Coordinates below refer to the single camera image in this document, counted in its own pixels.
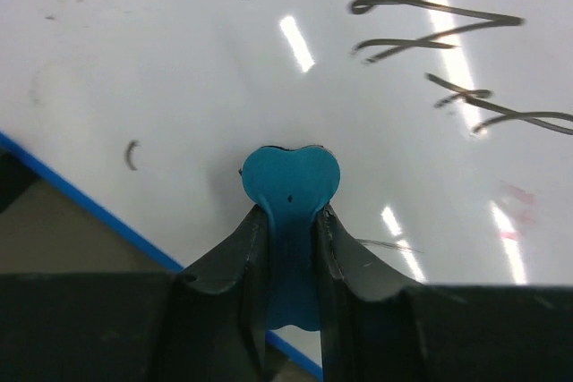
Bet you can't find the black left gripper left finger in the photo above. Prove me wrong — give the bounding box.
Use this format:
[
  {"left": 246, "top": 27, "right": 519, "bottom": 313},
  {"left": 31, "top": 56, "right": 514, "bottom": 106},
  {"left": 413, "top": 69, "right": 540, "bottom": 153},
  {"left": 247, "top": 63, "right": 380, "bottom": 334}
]
[{"left": 150, "top": 206, "right": 269, "bottom": 381}]

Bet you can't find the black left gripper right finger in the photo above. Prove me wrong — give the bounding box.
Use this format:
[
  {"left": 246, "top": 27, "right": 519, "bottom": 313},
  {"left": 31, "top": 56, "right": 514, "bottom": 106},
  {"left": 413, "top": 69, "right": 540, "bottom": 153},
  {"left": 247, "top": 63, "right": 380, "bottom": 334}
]
[{"left": 312, "top": 206, "right": 423, "bottom": 381}]

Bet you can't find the blue heart-shaped eraser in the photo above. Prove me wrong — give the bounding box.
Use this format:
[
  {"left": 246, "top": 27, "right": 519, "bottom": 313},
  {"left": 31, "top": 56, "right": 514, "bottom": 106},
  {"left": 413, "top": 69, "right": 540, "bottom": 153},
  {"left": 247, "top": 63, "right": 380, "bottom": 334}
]
[{"left": 241, "top": 145, "right": 341, "bottom": 332}]

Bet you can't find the blue-framed whiteboard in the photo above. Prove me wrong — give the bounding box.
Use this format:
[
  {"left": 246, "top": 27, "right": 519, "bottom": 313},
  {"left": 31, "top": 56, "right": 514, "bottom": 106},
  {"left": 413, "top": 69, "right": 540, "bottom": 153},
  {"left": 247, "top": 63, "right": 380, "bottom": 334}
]
[{"left": 1, "top": 0, "right": 572, "bottom": 381}]

